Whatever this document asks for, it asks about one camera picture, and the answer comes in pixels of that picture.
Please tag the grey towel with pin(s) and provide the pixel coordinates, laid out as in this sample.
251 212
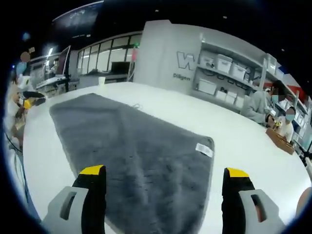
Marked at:
126 146

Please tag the person's left hand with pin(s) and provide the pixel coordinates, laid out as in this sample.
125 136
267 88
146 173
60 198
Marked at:
17 101

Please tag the white workbench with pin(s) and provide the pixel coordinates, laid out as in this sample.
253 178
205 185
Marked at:
52 83

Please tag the large dark red screen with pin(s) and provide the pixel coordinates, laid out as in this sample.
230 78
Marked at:
63 62

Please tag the white paper cup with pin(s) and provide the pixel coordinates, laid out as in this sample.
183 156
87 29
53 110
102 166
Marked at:
102 81

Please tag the wooden tray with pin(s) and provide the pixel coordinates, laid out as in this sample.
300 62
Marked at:
280 142

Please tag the overhead dark display screen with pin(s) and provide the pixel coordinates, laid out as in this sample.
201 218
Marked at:
78 17

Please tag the black computer monitor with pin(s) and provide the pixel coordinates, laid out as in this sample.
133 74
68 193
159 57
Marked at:
120 67

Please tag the red hanging cloth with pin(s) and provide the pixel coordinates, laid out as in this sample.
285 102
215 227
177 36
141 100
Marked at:
134 54

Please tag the grey metal shelf rack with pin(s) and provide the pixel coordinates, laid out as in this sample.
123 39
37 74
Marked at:
263 73
297 100

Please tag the grey storage shelf with boxes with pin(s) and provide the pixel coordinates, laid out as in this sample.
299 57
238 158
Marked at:
223 63

